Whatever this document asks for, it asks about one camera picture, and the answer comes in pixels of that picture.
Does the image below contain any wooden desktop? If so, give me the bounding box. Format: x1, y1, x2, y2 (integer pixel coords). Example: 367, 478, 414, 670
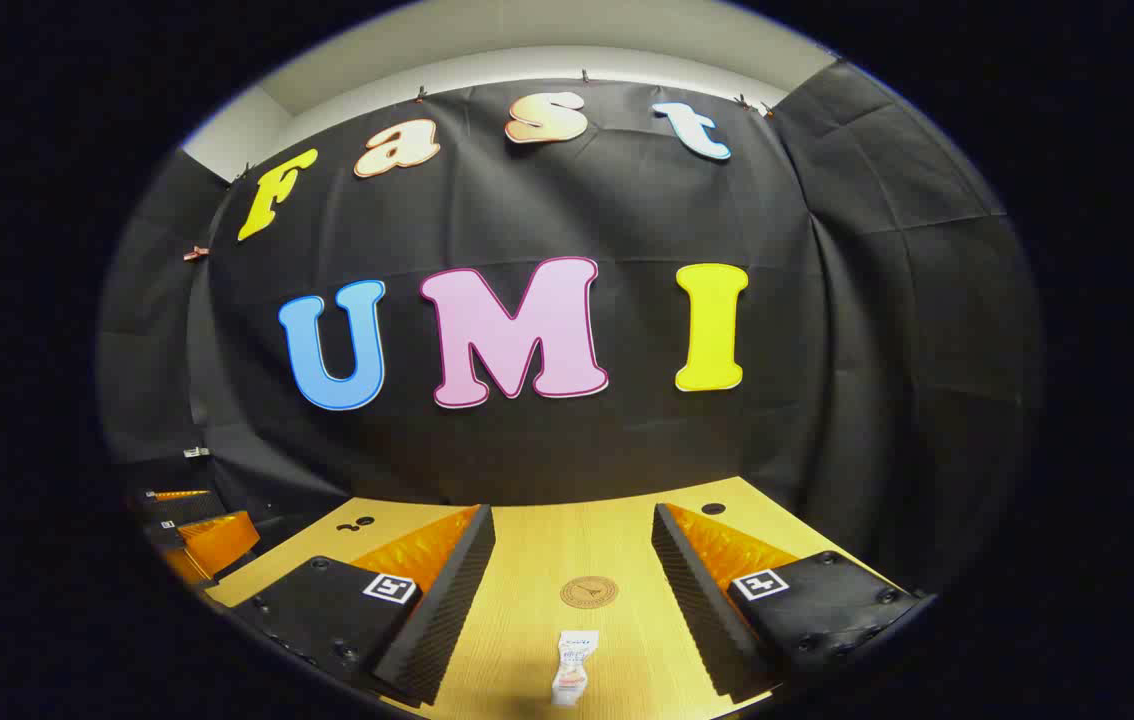
205, 477, 913, 720

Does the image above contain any round cork coaster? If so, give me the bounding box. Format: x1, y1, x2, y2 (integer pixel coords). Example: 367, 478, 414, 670
560, 576, 620, 609

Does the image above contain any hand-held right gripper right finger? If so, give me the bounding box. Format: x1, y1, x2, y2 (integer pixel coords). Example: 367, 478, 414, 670
651, 502, 933, 703

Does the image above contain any black backdrop cloth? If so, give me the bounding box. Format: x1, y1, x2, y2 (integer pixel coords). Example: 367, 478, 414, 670
97, 60, 1043, 601

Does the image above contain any white toothpaste tube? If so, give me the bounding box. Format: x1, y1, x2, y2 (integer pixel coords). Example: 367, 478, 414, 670
552, 630, 600, 708

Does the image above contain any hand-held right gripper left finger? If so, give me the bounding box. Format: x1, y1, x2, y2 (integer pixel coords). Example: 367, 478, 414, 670
227, 503, 496, 709

